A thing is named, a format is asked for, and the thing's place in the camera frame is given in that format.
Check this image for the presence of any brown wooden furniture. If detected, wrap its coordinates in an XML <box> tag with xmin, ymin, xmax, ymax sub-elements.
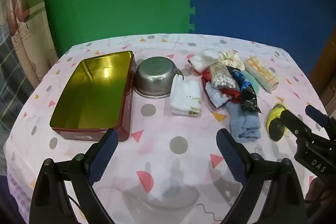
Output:
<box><xmin>310</xmin><ymin>30</ymin><xmax>336</xmax><ymax>119</ymax></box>

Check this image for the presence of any teal cloth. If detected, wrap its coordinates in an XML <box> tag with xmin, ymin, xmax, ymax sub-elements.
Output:
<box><xmin>247</xmin><ymin>73</ymin><xmax>260</xmax><ymax>92</ymax></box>

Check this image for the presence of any steel bowl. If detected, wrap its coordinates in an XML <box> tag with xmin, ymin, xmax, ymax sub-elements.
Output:
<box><xmin>134</xmin><ymin>56</ymin><xmax>184</xmax><ymax>99</ymax></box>

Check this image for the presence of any black packet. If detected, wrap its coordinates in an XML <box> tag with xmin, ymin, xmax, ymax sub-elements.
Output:
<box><xmin>239</xmin><ymin>88</ymin><xmax>263</xmax><ymax>114</ymax></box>

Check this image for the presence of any orange patterned cloth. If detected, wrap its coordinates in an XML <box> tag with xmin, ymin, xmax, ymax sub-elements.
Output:
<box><xmin>244</xmin><ymin>55</ymin><xmax>279</xmax><ymax>93</ymax></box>

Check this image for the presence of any blue packet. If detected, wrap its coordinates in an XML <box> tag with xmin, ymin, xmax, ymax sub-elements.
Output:
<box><xmin>227</xmin><ymin>66</ymin><xmax>251</xmax><ymax>92</ymax></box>

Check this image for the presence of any white knitted glove red trim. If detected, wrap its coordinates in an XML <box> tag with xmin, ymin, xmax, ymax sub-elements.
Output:
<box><xmin>187</xmin><ymin>49</ymin><xmax>223</xmax><ymax>75</ymax></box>

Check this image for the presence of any grey plaid cloth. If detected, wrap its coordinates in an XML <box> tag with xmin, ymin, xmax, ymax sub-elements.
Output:
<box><xmin>0</xmin><ymin>25</ymin><xmax>34</xmax><ymax>135</ymax></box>

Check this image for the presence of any white towel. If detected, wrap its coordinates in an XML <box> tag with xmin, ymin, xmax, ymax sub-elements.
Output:
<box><xmin>169</xmin><ymin>74</ymin><xmax>203</xmax><ymax>117</ymax></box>

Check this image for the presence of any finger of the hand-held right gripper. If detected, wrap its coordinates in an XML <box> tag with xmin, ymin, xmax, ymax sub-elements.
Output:
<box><xmin>305</xmin><ymin>105</ymin><xmax>336</xmax><ymax>140</ymax></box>
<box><xmin>280</xmin><ymin>110</ymin><xmax>311</xmax><ymax>136</ymax></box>

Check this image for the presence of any cotton swab packet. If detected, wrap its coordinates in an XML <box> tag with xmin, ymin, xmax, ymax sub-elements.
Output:
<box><xmin>209</xmin><ymin>61</ymin><xmax>237</xmax><ymax>89</ymax></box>

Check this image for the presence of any beige printed curtain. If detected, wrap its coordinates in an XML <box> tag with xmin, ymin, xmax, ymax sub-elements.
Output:
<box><xmin>0</xmin><ymin>0</ymin><xmax>59</xmax><ymax>88</ymax></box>

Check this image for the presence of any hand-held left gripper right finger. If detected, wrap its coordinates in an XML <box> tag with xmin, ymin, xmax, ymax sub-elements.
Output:
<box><xmin>216</xmin><ymin>128</ymin><xmax>307</xmax><ymax>224</ymax></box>

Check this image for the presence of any pink patterned tablecloth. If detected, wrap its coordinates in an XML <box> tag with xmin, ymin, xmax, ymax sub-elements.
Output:
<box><xmin>4</xmin><ymin>33</ymin><xmax>336</xmax><ymax>224</ymax></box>

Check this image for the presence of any light blue towel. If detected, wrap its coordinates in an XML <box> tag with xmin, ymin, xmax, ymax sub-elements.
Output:
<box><xmin>226</xmin><ymin>102</ymin><xmax>261</xmax><ymax>143</ymax></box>

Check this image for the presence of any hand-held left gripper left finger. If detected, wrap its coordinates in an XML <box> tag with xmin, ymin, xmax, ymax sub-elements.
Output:
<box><xmin>30</xmin><ymin>128</ymin><xmax>119</xmax><ymax>224</ymax></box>

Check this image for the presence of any red and grey drawstring bag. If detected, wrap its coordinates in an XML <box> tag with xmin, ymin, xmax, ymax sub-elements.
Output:
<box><xmin>202</xmin><ymin>69</ymin><xmax>242</xmax><ymax>109</ymax></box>

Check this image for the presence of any yellow and black cloth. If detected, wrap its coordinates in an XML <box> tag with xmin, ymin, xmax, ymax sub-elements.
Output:
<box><xmin>266</xmin><ymin>102</ymin><xmax>288</xmax><ymax>141</ymax></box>

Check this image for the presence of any red tin box gold inside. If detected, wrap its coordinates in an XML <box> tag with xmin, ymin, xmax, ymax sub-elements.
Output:
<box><xmin>50</xmin><ymin>51</ymin><xmax>136</xmax><ymax>142</ymax></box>

